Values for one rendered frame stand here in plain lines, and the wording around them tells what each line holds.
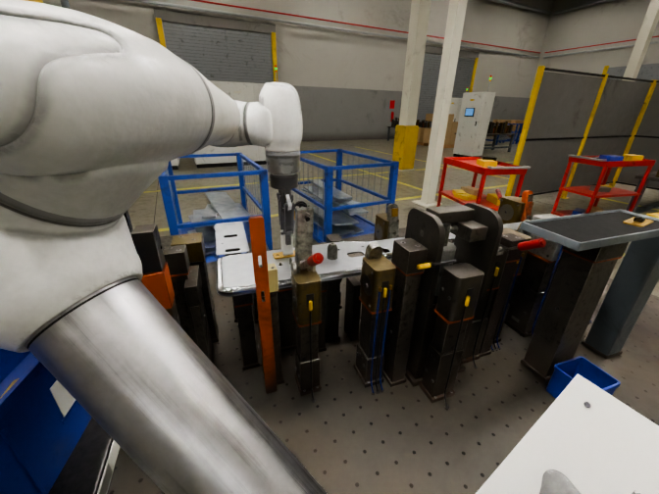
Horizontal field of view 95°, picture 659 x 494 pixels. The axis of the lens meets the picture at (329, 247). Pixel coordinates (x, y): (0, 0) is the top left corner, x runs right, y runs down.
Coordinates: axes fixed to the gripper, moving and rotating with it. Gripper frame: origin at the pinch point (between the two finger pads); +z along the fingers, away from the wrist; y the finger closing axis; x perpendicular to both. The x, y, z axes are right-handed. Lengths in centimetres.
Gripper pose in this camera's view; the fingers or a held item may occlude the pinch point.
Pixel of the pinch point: (286, 242)
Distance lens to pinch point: 90.2
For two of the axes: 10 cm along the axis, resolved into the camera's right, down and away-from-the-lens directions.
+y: 3.3, 3.9, -8.6
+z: -0.2, 9.1, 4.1
